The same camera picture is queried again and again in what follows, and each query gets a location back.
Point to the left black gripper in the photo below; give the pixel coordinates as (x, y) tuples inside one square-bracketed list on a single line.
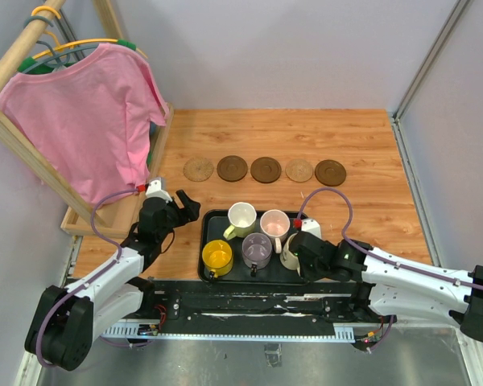
[(189, 213)]

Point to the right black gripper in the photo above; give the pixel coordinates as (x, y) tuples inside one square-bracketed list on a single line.
[(307, 274)]

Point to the cream mug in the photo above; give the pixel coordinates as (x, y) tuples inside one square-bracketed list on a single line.
[(288, 259)]

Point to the woven rattan coaster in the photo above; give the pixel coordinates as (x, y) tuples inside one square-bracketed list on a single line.
[(198, 169), (299, 170)]

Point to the brown wooden coaster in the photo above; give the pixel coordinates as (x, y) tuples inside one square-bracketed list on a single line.
[(331, 173), (265, 170), (232, 168)]

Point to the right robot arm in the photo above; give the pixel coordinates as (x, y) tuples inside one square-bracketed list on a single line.
[(394, 286)]

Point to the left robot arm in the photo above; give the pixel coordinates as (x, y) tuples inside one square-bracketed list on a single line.
[(68, 319)]

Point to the pink mug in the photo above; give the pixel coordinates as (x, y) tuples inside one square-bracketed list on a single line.
[(275, 224)]

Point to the yellow mug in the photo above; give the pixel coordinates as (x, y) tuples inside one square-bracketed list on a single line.
[(217, 257)]

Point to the purple mug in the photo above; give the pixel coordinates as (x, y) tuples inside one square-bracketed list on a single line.
[(256, 252)]

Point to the wooden clothes rack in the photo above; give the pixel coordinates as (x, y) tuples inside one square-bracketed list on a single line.
[(113, 220)]

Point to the pink t-shirt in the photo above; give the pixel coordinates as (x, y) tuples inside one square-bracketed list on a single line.
[(91, 121)]

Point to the grey clothes hanger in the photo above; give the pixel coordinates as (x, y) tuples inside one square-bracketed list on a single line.
[(57, 58)]

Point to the yellow green clothes hanger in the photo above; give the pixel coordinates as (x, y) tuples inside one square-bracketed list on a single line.
[(109, 20)]

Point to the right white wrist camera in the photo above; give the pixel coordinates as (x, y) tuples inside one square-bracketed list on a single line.
[(308, 225)]

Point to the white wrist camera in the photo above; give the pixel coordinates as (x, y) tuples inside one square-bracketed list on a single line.
[(308, 225), (155, 189)]

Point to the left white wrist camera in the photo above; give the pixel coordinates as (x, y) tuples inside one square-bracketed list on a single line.
[(155, 189)]

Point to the white mug green handle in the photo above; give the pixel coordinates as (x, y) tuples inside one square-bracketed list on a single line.
[(242, 218)]

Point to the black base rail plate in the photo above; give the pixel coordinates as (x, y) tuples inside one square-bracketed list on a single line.
[(256, 310)]

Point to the aluminium frame post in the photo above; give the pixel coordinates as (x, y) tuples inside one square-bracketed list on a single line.
[(434, 52)]

